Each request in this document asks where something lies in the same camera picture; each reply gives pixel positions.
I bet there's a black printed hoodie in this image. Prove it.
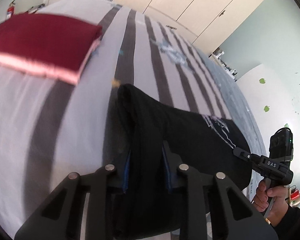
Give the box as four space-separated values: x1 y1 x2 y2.
111 84 252 239

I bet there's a person's right hand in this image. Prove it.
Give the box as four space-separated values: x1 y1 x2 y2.
253 180 289 227

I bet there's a striped grey white bedsheet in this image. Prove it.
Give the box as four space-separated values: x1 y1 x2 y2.
0 0 266 238

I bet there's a pink folded garment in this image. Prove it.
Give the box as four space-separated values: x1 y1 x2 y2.
0 38 101 85

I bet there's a cream wardrobe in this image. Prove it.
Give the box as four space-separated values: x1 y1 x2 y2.
46 0 266 55

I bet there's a dark red folded garment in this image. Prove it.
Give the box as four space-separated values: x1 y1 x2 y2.
0 13 102 70

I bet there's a red fire extinguisher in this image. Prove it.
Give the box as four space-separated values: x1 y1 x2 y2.
6 0 15 20

